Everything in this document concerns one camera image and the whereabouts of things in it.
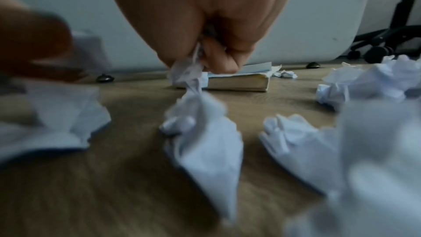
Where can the large paper wad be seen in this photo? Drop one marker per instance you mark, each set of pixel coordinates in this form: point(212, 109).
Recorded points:
point(59, 121)
point(207, 147)

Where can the dark round partition foot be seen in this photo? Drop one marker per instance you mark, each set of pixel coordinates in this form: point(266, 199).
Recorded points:
point(105, 78)
point(314, 65)

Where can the blue and white book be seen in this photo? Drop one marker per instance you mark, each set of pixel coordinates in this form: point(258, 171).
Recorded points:
point(236, 82)

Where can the person's right hand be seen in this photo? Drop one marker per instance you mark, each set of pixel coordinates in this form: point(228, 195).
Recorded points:
point(197, 9)

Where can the pile of paper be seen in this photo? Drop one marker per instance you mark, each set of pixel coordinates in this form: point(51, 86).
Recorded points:
point(296, 147)

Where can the person's left hand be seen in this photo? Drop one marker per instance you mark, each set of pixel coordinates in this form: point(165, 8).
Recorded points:
point(33, 40)

